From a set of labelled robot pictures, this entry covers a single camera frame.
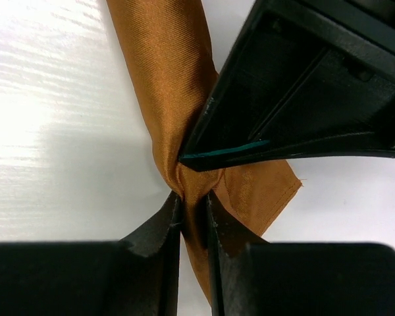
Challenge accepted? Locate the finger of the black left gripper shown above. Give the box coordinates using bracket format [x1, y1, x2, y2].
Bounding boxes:
[179, 1, 395, 171]

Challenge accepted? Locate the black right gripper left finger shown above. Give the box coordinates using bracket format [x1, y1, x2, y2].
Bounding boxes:
[0, 193, 181, 315]

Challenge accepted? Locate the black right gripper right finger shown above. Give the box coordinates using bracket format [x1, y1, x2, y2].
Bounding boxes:
[205, 194, 395, 315]

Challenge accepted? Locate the orange cloth napkin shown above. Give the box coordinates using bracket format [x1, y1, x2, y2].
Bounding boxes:
[107, 0, 301, 298]

